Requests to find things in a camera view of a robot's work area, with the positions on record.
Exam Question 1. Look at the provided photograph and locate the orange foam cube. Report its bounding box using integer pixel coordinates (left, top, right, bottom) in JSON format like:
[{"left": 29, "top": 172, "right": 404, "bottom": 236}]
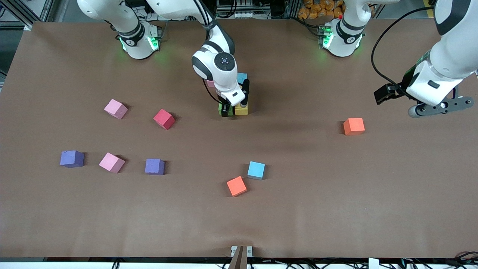
[
  {"left": 226, "top": 176, "right": 248, "bottom": 197},
  {"left": 343, "top": 118, "right": 366, "bottom": 136}
]

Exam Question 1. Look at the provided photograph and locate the red foam cube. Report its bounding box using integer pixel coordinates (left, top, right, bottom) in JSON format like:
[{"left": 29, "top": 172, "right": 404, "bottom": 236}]
[{"left": 153, "top": 109, "right": 176, "bottom": 130}]

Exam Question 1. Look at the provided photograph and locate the purple foam cube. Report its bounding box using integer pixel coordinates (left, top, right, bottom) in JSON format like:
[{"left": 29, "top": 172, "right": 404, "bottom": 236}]
[
  {"left": 60, "top": 150, "right": 85, "bottom": 168},
  {"left": 145, "top": 158, "right": 165, "bottom": 176}
]

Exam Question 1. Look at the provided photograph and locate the metal equipment rack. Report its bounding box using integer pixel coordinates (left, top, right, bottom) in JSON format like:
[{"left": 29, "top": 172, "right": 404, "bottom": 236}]
[{"left": 216, "top": 0, "right": 258, "bottom": 19}]

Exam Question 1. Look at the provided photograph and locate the white power strip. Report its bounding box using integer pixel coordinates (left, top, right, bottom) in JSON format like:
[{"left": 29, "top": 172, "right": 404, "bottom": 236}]
[{"left": 144, "top": 0, "right": 187, "bottom": 21}]

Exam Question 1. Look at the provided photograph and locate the pile of orange objects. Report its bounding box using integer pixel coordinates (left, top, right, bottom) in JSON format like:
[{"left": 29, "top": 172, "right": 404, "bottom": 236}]
[{"left": 298, "top": 0, "right": 376, "bottom": 20}]

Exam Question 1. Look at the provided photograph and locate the brown paper table cover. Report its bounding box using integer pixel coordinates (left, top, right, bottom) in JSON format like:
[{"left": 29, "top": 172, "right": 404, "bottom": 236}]
[{"left": 0, "top": 18, "right": 478, "bottom": 259}]

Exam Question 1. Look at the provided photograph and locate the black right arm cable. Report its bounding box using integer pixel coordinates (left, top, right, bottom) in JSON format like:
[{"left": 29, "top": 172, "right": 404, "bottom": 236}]
[{"left": 204, "top": 78, "right": 224, "bottom": 105}]

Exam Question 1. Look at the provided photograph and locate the metal table edge bracket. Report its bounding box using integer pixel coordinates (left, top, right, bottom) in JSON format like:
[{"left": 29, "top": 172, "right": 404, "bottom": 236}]
[{"left": 229, "top": 245, "right": 253, "bottom": 269}]

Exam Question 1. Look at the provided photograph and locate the aluminium frame post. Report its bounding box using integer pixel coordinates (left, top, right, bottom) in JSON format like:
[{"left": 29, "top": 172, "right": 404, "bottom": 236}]
[{"left": 7, "top": 0, "right": 56, "bottom": 31}]

